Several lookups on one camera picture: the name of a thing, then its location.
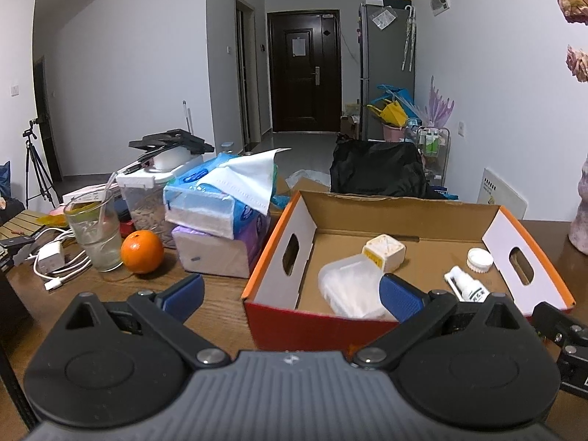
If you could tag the bunch of dried pink roses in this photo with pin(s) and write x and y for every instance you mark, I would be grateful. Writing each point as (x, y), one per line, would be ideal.
(576, 0)

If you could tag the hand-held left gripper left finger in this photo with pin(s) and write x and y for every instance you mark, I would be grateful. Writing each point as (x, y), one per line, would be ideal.
(183, 296)

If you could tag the pink bucket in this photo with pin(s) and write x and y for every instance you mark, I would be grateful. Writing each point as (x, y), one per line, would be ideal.
(394, 133)

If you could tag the white drinking straw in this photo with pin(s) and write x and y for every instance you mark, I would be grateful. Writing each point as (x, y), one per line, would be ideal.
(104, 202)

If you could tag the red cardboard box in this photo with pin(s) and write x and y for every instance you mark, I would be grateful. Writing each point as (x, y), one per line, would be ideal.
(285, 326)

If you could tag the white paper on door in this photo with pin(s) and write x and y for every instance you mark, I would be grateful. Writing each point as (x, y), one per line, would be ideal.
(299, 46)

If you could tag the clear food container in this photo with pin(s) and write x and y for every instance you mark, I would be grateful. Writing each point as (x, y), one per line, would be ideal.
(144, 211)

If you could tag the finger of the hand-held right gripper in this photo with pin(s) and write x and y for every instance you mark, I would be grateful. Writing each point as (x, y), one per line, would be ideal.
(558, 326)

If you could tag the white flat box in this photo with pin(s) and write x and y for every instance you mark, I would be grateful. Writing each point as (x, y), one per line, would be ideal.
(85, 193)

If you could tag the black camera tripod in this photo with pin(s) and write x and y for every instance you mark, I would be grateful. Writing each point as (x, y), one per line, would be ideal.
(32, 156)

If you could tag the white folded umbrella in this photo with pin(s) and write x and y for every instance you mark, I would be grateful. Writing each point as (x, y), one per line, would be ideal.
(405, 41)
(412, 41)

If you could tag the yellow bag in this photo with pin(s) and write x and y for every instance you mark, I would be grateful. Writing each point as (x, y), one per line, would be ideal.
(390, 114)

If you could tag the purple fan decoration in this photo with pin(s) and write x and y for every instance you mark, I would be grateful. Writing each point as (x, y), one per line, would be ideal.
(436, 105)

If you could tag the pink textured vase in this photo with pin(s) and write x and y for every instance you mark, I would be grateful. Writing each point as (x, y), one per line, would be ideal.
(581, 220)

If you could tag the grey side door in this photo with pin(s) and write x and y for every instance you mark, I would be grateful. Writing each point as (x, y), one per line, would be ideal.
(243, 78)

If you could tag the translucent plastic swab box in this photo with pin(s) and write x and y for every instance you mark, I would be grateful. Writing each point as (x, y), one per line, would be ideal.
(349, 285)

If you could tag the black plastic parts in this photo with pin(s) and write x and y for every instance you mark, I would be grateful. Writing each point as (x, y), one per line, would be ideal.
(174, 140)

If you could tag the white charger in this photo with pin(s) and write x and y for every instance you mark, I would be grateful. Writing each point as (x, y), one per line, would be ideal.
(50, 257)

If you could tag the grey refrigerator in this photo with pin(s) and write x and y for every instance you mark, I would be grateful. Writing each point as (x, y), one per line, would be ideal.
(383, 59)

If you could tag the dark brown door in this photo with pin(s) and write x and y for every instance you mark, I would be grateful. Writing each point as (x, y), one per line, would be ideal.
(289, 96)

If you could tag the clear glass cup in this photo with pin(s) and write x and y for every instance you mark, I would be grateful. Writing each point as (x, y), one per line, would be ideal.
(99, 248)

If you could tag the white ridged lid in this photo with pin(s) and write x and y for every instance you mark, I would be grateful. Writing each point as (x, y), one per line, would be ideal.
(480, 259)

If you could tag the brown carton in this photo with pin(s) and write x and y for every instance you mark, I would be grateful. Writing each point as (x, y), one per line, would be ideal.
(349, 124)

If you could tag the yellow packet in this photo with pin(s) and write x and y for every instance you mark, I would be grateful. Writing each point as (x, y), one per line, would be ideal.
(53, 219)

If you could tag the small white toothpick jar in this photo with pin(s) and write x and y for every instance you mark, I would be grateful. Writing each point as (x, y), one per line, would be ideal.
(386, 250)

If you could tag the purple tissue pack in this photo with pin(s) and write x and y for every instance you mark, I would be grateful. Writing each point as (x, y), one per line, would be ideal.
(216, 257)

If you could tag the white plastic bag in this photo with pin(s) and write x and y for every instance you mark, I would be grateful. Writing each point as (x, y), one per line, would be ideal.
(308, 179)

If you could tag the blue bag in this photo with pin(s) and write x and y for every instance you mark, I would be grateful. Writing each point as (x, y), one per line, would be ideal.
(397, 94)

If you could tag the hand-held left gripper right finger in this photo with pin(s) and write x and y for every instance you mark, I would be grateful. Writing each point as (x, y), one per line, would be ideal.
(399, 298)

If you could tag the small white dropper bottle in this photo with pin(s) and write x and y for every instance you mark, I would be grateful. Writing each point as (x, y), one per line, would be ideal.
(466, 287)

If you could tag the clear plastic bag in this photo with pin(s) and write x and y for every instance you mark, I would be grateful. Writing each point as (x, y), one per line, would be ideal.
(383, 18)

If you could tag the orange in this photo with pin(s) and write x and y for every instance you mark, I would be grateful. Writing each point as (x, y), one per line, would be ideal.
(142, 252)

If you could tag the blue tissue pack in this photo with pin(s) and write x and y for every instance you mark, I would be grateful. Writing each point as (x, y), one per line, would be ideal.
(206, 206)

